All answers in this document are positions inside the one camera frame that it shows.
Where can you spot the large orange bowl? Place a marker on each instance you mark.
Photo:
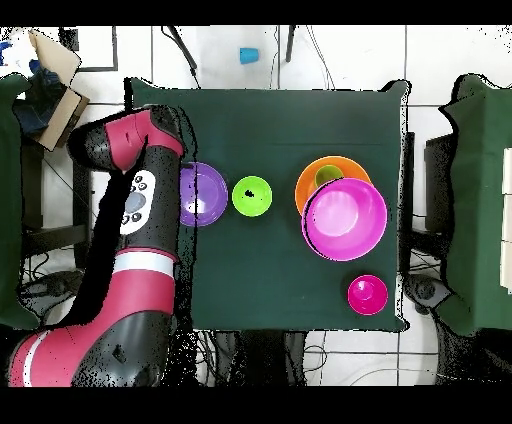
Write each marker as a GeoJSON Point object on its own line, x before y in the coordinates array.
{"type": "Point", "coordinates": [306, 184]}

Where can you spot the green cup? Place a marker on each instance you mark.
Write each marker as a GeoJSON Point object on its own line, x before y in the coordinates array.
{"type": "Point", "coordinates": [328, 174]}

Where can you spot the large pink bowl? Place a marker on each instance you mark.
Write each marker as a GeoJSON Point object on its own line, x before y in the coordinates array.
{"type": "Point", "coordinates": [344, 220]}

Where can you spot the small crimson bowl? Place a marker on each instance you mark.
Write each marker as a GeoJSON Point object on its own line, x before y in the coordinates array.
{"type": "Point", "coordinates": [368, 296]}

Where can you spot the blue cup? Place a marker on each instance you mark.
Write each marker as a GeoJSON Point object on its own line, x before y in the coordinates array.
{"type": "Point", "coordinates": [248, 56]}

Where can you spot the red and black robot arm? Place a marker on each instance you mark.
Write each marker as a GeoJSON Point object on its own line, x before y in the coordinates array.
{"type": "Point", "coordinates": [140, 296]}

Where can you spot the white box stack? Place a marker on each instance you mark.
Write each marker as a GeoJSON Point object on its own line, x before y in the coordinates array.
{"type": "Point", "coordinates": [508, 220]}

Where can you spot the small green bowl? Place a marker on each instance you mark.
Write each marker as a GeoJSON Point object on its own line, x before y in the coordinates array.
{"type": "Point", "coordinates": [256, 204]}

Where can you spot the dark green table cloth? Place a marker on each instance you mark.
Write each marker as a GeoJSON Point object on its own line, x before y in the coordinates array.
{"type": "Point", "coordinates": [260, 260]}

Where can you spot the wide purple bowl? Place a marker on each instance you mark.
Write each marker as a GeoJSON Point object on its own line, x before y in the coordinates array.
{"type": "Point", "coordinates": [208, 188]}

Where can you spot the black tripod leg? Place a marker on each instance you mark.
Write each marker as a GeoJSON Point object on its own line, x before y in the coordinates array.
{"type": "Point", "coordinates": [290, 44]}
{"type": "Point", "coordinates": [184, 50]}

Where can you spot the cardboard box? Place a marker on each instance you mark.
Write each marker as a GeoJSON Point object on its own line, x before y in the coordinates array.
{"type": "Point", "coordinates": [64, 116]}

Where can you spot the dark blue fabric bundle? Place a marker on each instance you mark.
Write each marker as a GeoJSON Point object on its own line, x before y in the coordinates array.
{"type": "Point", "coordinates": [36, 104]}

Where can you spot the green cloth covered table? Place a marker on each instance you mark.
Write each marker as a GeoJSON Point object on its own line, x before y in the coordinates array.
{"type": "Point", "coordinates": [8, 200]}
{"type": "Point", "coordinates": [484, 120]}

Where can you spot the black stool frame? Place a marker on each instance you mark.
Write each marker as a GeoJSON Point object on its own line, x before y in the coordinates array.
{"type": "Point", "coordinates": [438, 180]}
{"type": "Point", "coordinates": [82, 200]}

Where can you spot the black square frame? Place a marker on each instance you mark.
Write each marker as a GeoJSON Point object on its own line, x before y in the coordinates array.
{"type": "Point", "coordinates": [115, 48]}

